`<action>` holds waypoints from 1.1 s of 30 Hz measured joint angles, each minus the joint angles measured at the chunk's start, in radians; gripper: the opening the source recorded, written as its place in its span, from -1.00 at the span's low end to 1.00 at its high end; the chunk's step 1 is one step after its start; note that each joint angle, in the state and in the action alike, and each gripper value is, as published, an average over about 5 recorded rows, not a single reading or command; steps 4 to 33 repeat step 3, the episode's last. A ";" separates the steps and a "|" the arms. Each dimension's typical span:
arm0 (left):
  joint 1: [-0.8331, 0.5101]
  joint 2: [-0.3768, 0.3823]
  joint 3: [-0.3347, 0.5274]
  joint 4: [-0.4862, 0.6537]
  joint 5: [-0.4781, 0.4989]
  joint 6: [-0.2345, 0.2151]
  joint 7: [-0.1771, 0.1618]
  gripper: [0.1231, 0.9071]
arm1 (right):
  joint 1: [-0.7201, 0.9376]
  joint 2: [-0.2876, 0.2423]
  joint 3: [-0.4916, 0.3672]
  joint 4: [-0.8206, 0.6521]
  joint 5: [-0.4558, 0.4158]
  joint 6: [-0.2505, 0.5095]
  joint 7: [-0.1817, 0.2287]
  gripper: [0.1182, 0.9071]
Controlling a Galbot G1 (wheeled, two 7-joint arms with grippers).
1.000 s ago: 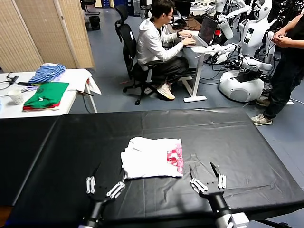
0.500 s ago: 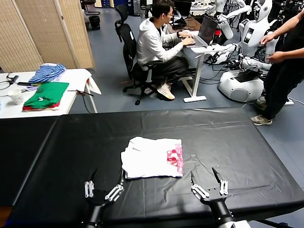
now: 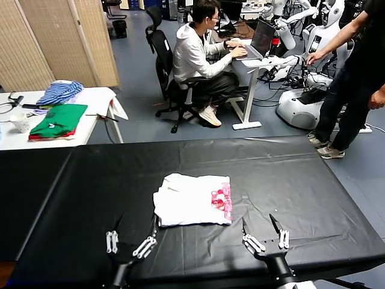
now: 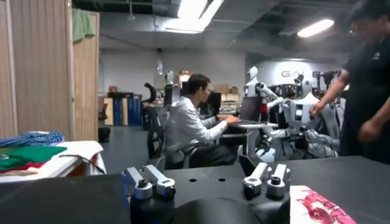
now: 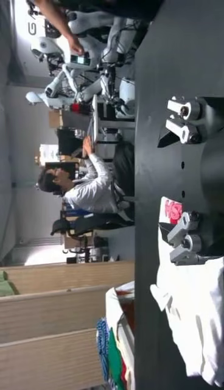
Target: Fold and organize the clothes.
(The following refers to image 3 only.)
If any white folding table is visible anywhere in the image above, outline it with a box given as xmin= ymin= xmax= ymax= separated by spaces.
xmin=0 ymin=86 xmax=124 ymax=151

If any red cola bottle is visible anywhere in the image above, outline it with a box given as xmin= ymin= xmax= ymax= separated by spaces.
xmin=269 ymin=28 xmax=280 ymax=57

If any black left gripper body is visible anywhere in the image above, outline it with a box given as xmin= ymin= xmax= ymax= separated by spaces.
xmin=111 ymin=243 xmax=145 ymax=269

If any woven wooden folding screen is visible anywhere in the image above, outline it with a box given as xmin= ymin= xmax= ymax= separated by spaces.
xmin=0 ymin=0 xmax=120 ymax=93

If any white standing desk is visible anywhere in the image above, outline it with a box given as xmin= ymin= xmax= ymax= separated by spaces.
xmin=231 ymin=38 xmax=282 ymax=131

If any blue striped shirt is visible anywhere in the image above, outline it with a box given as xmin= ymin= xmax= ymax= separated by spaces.
xmin=35 ymin=79 xmax=84 ymax=107

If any green folded shirt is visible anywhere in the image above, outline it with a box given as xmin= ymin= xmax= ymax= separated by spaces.
xmin=29 ymin=103 xmax=88 ymax=138

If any standing person in dark clothes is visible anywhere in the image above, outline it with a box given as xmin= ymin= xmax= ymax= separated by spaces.
xmin=306 ymin=0 xmax=385 ymax=160

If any white t-shirt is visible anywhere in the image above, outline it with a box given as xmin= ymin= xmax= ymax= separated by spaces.
xmin=152 ymin=173 xmax=234 ymax=228

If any black floor cable bundle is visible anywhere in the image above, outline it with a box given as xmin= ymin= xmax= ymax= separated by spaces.
xmin=257 ymin=67 xmax=306 ymax=91

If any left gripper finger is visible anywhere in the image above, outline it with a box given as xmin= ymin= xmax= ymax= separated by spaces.
xmin=105 ymin=214 xmax=125 ymax=253
xmin=132 ymin=215 xmax=159 ymax=259

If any black corded headset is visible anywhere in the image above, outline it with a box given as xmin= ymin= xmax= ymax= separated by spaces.
xmin=0 ymin=91 xmax=24 ymax=114

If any black office chair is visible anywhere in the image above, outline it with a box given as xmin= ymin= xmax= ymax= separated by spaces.
xmin=144 ymin=5 xmax=217 ymax=134

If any white humanoid robot on base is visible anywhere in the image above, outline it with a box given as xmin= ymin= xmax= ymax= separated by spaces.
xmin=275 ymin=0 xmax=354 ymax=131

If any black table cover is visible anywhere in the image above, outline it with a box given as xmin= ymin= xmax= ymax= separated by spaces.
xmin=0 ymin=135 xmax=385 ymax=289

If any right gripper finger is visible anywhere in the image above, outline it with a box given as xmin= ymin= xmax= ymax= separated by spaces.
xmin=269 ymin=213 xmax=290 ymax=250
xmin=241 ymin=217 xmax=267 ymax=255

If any black cantilever chair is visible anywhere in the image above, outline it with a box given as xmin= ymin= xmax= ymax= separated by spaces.
xmin=103 ymin=0 xmax=127 ymax=19

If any black trash bin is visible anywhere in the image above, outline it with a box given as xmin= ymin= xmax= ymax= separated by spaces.
xmin=112 ymin=19 xmax=128 ymax=39

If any grey laptop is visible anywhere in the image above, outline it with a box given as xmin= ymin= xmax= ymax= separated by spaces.
xmin=233 ymin=19 xmax=276 ymax=61

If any white paper cup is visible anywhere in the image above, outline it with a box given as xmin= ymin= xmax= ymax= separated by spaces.
xmin=8 ymin=113 xmax=30 ymax=134

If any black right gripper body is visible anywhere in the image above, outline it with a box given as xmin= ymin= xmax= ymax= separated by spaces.
xmin=252 ymin=237 xmax=291 ymax=263

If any thin black cable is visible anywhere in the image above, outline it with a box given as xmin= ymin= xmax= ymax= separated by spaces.
xmin=85 ymin=113 xmax=119 ymax=143

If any seated man in white hoodie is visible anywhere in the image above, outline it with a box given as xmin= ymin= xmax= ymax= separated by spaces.
xmin=171 ymin=0 xmax=249 ymax=126

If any black metal table frame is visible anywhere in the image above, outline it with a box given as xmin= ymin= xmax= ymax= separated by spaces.
xmin=317 ymin=276 xmax=366 ymax=289

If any red folded shirt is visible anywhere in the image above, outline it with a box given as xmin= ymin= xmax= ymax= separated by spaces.
xmin=28 ymin=128 xmax=78 ymax=141

